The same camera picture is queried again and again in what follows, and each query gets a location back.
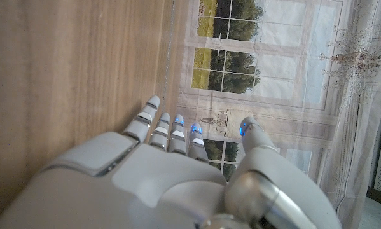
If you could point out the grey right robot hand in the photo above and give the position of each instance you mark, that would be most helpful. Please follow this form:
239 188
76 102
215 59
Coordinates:
145 191

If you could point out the printed window backdrop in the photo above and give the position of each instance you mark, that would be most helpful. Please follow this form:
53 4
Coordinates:
288 79

